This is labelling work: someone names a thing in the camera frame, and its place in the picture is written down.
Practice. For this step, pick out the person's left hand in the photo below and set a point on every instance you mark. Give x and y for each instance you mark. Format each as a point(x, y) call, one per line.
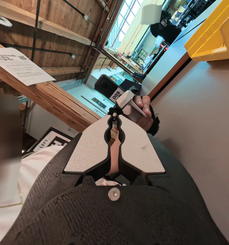
point(147, 111)

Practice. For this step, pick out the white paper notice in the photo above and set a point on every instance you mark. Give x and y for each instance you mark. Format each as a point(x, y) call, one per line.
point(19, 65)

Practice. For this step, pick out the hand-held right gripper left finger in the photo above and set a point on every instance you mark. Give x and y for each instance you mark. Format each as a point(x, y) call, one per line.
point(87, 153)

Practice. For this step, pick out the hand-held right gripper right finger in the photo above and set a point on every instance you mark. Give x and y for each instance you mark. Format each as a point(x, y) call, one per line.
point(141, 153)

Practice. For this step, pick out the orange black pencil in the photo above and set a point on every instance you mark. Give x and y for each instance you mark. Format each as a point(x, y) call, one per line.
point(115, 111)

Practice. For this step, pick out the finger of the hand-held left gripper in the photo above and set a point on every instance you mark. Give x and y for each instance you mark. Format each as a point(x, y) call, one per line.
point(125, 98)
point(135, 114)

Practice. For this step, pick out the framed marker sign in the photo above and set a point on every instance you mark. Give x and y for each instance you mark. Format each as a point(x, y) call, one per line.
point(49, 141)

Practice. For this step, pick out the person's left forearm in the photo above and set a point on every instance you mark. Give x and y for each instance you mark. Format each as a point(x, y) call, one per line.
point(114, 160)

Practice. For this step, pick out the wooden beam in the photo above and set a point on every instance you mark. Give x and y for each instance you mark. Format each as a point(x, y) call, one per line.
point(57, 101)

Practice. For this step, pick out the yellow plastic bin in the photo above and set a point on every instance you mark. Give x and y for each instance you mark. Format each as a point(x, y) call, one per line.
point(214, 34)

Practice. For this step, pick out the round ceiling lamp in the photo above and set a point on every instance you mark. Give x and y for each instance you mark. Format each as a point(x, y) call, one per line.
point(72, 56)
point(86, 17)

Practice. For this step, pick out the wood-edged work table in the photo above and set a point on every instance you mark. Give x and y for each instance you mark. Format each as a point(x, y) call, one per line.
point(172, 49)

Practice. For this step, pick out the person's white shirt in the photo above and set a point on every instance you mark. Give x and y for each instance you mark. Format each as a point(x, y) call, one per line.
point(34, 172)

